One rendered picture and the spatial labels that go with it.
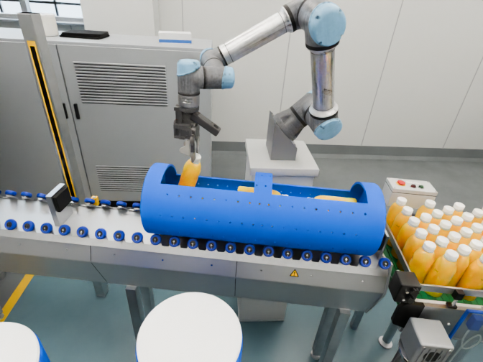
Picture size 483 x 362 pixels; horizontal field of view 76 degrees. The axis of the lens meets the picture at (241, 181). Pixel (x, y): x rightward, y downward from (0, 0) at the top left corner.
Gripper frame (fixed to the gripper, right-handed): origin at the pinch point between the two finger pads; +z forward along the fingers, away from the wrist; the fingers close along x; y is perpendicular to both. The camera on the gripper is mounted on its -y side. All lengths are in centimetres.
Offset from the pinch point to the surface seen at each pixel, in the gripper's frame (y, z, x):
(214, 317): -16, 24, 51
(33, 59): 74, -26, -24
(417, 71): -202, 10, -291
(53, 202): 56, 22, 10
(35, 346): 27, 24, 65
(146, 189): 14.7, 7.5, 14.9
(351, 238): -60, 17, 19
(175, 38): 46, -24, -143
